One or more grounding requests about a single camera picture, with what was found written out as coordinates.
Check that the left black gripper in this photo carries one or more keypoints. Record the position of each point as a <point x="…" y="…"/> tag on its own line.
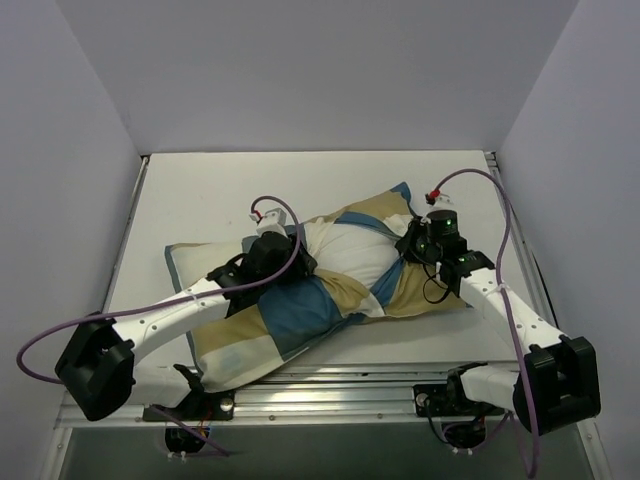
<point x="304" y="258"/>

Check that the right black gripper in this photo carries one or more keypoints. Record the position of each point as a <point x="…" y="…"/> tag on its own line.
<point x="409" y="244"/>

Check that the white pillow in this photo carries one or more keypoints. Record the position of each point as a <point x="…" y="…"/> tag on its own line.
<point x="357" y="252"/>

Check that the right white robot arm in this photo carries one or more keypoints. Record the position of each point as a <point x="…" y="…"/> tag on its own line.
<point x="556" y="383"/>

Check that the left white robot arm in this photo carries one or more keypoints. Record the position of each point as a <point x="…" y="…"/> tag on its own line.
<point x="100" y="366"/>

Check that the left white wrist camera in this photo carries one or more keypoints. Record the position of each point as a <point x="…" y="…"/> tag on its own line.
<point x="273" y="221"/>

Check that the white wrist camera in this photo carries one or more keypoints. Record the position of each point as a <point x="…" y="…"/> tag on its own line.
<point x="437" y="200"/>
<point x="273" y="221"/>

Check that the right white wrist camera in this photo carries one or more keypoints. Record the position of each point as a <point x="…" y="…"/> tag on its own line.
<point x="437" y="200"/>

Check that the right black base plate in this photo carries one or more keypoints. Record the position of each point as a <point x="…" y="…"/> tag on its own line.
<point x="433" y="399"/>

